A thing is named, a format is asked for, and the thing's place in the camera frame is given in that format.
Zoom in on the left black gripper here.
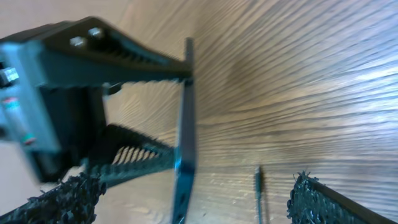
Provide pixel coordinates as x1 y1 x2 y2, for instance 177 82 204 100
1 43 106 182

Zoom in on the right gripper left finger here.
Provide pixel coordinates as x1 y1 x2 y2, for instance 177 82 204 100
1 173 107 224

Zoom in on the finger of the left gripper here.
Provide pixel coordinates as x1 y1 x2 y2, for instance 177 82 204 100
85 124 175 187
1 17 192 89

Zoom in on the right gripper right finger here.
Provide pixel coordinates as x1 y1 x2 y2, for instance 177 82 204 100
287 171 397 224

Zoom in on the black USB charging cable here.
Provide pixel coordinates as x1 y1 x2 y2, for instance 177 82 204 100
254 165 264 224

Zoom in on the Samsung Galaxy smartphone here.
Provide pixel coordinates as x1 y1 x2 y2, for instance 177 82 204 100
171 38 197 224

